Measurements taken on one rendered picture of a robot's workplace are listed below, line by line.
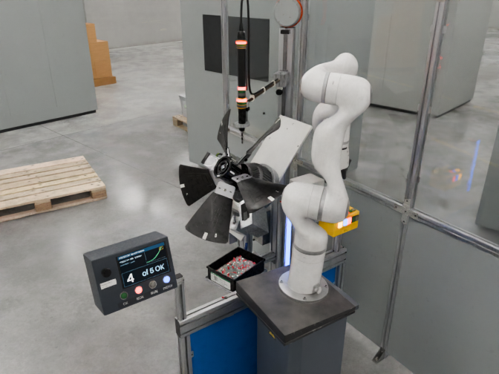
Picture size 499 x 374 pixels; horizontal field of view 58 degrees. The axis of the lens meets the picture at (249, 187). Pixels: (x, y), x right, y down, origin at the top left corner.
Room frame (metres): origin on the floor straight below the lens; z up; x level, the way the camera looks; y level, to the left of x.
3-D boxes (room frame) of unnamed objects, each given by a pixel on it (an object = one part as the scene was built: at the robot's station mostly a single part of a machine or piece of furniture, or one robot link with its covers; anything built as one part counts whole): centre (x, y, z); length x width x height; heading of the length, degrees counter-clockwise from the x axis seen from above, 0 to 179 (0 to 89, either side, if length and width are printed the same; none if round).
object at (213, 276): (1.70, 0.06, 0.85); 0.22 x 0.17 x 0.07; 140
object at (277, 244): (2.26, -0.16, 0.58); 0.09 x 0.05 x 1.15; 35
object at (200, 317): (1.61, -0.09, 0.82); 0.90 x 0.04 x 0.08; 125
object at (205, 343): (1.61, -0.09, 0.45); 0.82 x 0.02 x 0.66; 125
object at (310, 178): (2.45, -0.33, 0.92); 0.17 x 0.16 x 0.11; 125
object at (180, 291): (1.36, 0.26, 0.96); 0.03 x 0.03 x 0.20; 35
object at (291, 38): (2.64, -0.21, 0.90); 0.08 x 0.06 x 1.80; 70
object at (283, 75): (2.55, -0.18, 1.53); 0.10 x 0.07 x 0.09; 160
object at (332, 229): (1.83, -0.41, 1.02); 0.16 x 0.10 x 0.11; 125
